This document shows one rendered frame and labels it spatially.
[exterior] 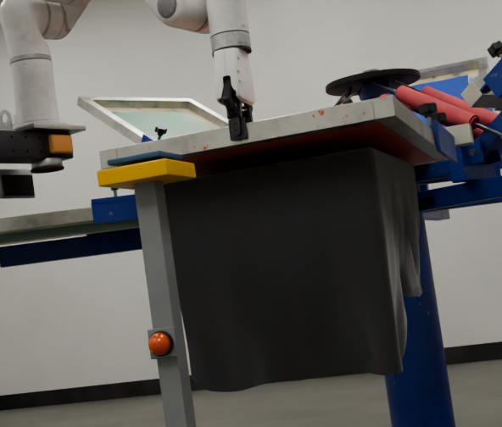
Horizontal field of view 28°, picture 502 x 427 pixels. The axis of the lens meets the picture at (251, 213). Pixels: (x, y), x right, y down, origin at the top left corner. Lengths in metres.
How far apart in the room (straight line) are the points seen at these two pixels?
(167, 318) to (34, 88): 0.79
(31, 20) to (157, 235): 0.80
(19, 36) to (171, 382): 0.96
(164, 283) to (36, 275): 5.86
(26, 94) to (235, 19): 0.61
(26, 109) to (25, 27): 0.19
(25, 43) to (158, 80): 4.86
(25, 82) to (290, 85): 4.62
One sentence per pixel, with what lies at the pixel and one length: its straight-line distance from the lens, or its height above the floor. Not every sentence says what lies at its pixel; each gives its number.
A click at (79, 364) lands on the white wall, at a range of 7.41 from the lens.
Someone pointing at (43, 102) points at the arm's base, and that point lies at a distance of 2.28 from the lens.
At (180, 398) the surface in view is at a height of 0.55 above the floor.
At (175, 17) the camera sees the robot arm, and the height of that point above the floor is 1.24.
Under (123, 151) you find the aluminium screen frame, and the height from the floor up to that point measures 1.01.
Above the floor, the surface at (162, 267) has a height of 0.78.
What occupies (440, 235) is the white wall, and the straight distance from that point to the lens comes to 6.52.
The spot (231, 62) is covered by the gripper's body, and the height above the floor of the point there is 1.14.
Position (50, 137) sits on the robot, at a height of 1.11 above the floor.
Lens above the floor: 0.74
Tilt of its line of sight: 4 degrees up
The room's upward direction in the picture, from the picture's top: 8 degrees counter-clockwise
